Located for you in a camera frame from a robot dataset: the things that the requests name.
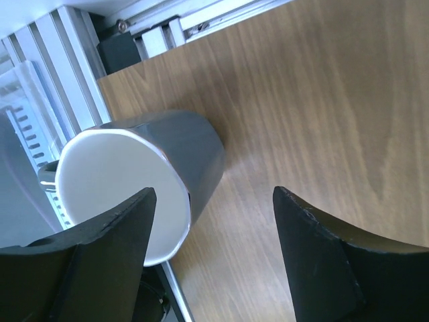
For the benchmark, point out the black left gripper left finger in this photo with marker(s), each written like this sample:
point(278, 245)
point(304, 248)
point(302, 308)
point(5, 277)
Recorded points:
point(90, 272)

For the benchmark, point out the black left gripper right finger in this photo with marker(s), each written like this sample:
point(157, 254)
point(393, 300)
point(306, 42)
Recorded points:
point(339, 272)

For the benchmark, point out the grey mug white inside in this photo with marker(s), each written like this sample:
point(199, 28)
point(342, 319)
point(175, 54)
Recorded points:
point(177, 153)

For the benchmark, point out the white cable duct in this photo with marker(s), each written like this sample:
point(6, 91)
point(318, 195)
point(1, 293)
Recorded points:
point(37, 149)

